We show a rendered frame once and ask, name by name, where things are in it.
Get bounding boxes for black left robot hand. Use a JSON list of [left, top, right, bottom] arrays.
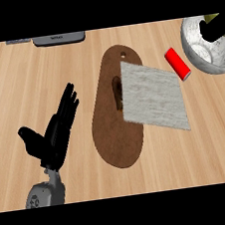
[[11, 81, 90, 176]]

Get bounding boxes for brown wooden cutting board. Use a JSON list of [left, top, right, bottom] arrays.
[[80, 41, 157, 173]]

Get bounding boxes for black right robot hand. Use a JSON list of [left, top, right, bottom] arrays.
[[197, 12, 225, 45]]

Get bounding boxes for yellow lemon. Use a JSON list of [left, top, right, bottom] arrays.
[[203, 12, 225, 44]]

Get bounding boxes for white marble bowl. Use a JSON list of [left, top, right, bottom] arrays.
[[177, 12, 225, 80]]

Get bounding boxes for red can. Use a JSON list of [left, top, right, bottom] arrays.
[[162, 45, 193, 84]]

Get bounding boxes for grey woven placemat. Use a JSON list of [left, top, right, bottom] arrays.
[[114, 53, 192, 139]]

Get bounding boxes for grey flat appliance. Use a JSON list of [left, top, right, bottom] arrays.
[[31, 31, 87, 50]]

